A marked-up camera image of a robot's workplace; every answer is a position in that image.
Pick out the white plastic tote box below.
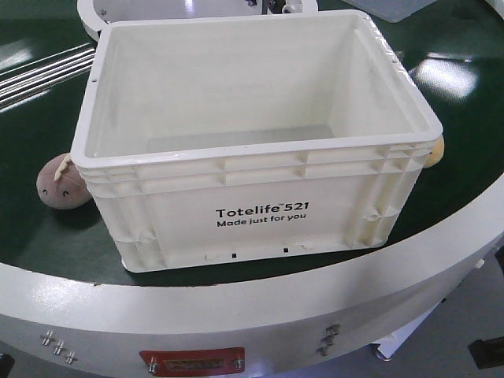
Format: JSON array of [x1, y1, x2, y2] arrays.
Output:
[[71, 9, 443, 272]]

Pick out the cream yellow plush toy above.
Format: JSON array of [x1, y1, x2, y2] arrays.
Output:
[[424, 135, 445, 169]]

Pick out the pink plush toy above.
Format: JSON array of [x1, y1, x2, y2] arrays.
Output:
[[36, 153, 91, 209]]

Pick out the white curved conveyor rim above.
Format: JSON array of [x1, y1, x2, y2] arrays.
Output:
[[1, 180, 503, 377]]

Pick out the red warning label plate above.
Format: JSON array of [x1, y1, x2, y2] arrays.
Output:
[[139, 346, 246, 377]]

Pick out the chrome conveyor rollers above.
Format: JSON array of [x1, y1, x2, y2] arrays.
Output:
[[1, 43, 95, 110]]

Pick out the white inner conveyor ring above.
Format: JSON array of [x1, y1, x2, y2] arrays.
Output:
[[76, 0, 320, 42]]

